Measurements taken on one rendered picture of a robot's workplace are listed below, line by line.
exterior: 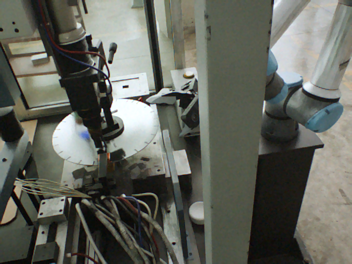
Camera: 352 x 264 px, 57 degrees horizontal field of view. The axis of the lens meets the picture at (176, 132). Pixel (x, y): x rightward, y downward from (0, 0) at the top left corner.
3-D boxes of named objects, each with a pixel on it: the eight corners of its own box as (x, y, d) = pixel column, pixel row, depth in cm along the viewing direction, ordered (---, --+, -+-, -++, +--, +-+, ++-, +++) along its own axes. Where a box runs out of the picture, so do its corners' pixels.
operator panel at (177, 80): (173, 99, 148) (169, 70, 139) (196, 96, 149) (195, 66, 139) (183, 137, 126) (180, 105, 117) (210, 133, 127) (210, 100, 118)
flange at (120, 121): (131, 124, 101) (130, 118, 99) (104, 143, 95) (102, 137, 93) (108, 113, 107) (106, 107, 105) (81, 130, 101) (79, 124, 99)
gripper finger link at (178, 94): (163, 101, 92) (193, 103, 90) (162, 105, 90) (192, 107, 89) (162, 87, 89) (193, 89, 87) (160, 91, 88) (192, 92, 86)
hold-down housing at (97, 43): (99, 101, 90) (79, 30, 78) (116, 100, 90) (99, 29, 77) (95, 112, 86) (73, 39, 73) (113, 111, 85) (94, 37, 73)
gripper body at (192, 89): (194, 105, 98) (228, 86, 92) (189, 121, 91) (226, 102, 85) (178, 86, 95) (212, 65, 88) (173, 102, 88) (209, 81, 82)
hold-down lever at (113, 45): (95, 53, 86) (92, 43, 84) (118, 50, 86) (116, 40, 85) (94, 67, 80) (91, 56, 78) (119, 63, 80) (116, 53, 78)
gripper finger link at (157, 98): (150, 92, 96) (180, 94, 94) (145, 103, 91) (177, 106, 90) (149, 83, 94) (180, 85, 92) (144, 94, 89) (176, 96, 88)
